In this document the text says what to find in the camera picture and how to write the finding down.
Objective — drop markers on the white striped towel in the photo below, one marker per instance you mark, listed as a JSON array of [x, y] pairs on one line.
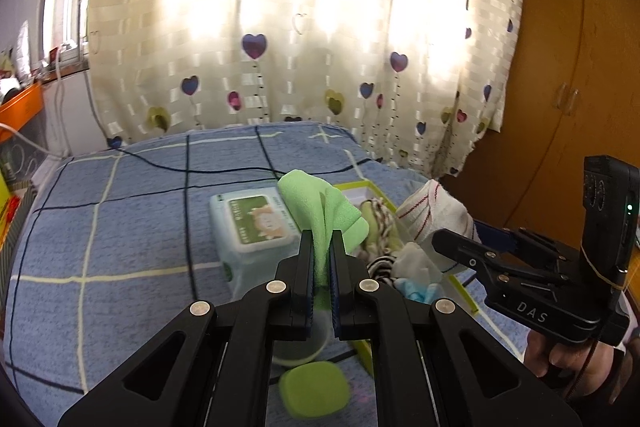
[[440, 212]]

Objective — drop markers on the person's right hand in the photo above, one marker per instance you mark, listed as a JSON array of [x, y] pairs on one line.
[[537, 349]]

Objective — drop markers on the pile of packets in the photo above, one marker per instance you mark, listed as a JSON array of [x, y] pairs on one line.
[[10, 79]]

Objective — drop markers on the light green bag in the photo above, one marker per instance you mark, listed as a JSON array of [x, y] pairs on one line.
[[320, 207]]

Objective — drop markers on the blue face mask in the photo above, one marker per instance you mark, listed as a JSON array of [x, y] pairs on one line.
[[417, 292]]

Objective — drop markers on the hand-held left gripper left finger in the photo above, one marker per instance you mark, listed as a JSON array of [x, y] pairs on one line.
[[306, 267]]

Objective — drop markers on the black white striped cloth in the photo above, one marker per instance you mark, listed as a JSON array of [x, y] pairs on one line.
[[382, 268]]

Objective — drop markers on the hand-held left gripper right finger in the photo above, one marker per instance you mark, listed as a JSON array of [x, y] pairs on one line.
[[336, 292]]

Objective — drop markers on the blue checked bed sheet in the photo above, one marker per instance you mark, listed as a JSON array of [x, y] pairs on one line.
[[125, 232]]

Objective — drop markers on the clear swirl print box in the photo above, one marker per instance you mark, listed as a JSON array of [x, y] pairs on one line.
[[12, 159]]

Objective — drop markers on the green edged white box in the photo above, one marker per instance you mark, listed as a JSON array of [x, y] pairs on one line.
[[462, 302]]

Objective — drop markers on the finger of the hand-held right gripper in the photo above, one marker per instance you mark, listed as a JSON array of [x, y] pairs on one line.
[[465, 257], [540, 249]]

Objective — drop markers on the striped cardboard box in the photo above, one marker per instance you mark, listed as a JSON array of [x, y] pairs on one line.
[[12, 232]]

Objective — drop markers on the clear jar with dark contents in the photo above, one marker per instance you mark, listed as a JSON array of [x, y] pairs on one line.
[[297, 352]]

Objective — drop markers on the brown wooden wardrobe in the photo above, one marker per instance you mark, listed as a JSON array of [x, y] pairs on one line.
[[575, 32]]

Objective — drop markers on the heart print curtain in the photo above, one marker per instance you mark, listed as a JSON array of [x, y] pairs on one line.
[[300, 32]]

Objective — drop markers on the light blue wet wipes pack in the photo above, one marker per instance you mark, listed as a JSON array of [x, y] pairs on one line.
[[250, 227]]

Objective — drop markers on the orange plastic tray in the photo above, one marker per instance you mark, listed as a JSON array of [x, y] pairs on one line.
[[22, 107]]

